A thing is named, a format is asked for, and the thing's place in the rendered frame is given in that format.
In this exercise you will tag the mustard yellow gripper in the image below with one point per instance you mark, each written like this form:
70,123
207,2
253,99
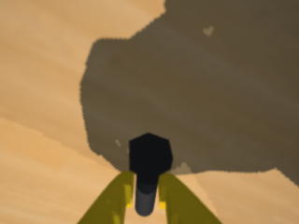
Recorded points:
181,205

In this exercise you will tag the black hex-head bolt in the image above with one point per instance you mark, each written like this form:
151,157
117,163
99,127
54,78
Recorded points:
149,157

